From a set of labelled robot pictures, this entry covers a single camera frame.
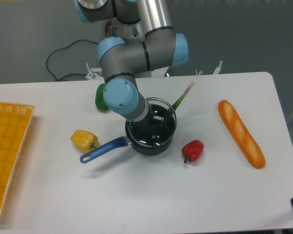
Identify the green bell pepper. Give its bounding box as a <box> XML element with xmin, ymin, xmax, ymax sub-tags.
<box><xmin>95</xmin><ymin>83</ymin><xmax>109</xmax><ymax>111</ymax></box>

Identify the red bell pepper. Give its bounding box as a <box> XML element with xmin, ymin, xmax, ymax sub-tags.
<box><xmin>181</xmin><ymin>140</ymin><xmax>204</xmax><ymax>163</ymax></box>

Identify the orange baguette bread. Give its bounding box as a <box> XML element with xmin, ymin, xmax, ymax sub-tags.
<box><xmin>218</xmin><ymin>100</ymin><xmax>266</xmax><ymax>169</ymax></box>

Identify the yellow woven basket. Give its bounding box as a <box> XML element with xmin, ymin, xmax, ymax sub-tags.
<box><xmin>0</xmin><ymin>101</ymin><xmax>35</xmax><ymax>216</ymax></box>

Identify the black cable on floor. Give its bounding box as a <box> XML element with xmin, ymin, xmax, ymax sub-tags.
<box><xmin>46</xmin><ymin>39</ymin><xmax>101</xmax><ymax>82</ymax></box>

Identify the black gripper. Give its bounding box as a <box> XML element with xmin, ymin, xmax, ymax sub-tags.
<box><xmin>134</xmin><ymin>103</ymin><xmax>165</xmax><ymax>127</ymax></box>

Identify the dark blue saucepan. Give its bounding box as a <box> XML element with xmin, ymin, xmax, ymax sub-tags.
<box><xmin>79</xmin><ymin>103</ymin><xmax>177</xmax><ymax>164</ymax></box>

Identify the glass pot lid blue knob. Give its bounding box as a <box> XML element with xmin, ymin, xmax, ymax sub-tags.
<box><xmin>125</xmin><ymin>97</ymin><xmax>177</xmax><ymax>149</ymax></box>

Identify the yellow bell pepper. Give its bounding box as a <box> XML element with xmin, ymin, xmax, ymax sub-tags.
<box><xmin>70</xmin><ymin>130</ymin><xmax>98</xmax><ymax>152</ymax></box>

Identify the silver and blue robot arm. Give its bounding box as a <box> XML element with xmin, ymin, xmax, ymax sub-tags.
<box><xmin>74</xmin><ymin>0</ymin><xmax>189</xmax><ymax>122</ymax></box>

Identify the green scallion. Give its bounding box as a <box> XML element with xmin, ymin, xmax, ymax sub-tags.
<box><xmin>165</xmin><ymin>70</ymin><xmax>203</xmax><ymax>123</ymax></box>

